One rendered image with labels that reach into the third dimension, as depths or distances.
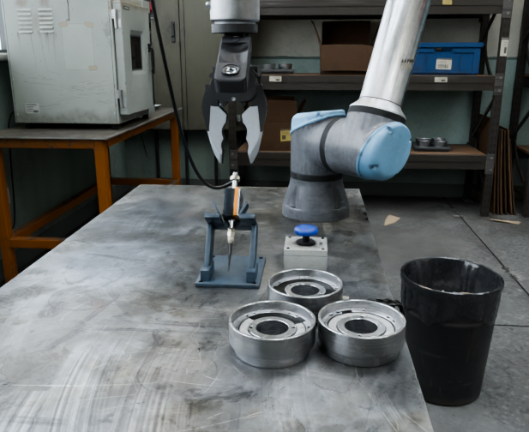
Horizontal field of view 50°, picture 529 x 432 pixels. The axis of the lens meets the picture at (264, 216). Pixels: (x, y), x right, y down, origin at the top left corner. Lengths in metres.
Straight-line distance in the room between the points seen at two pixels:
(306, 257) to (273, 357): 0.29
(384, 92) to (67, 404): 0.80
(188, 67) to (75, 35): 1.72
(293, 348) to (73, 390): 0.24
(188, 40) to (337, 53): 1.16
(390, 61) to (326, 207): 0.32
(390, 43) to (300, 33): 3.54
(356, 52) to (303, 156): 2.98
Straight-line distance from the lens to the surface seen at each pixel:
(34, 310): 0.87
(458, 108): 4.83
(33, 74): 3.07
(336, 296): 0.77
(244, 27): 0.88
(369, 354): 0.67
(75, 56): 2.97
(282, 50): 4.70
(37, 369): 0.72
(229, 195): 0.91
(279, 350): 0.65
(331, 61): 4.14
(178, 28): 4.57
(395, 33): 1.17
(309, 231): 0.92
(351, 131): 1.12
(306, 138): 1.20
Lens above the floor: 1.15
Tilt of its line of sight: 16 degrees down
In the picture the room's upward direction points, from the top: straight up
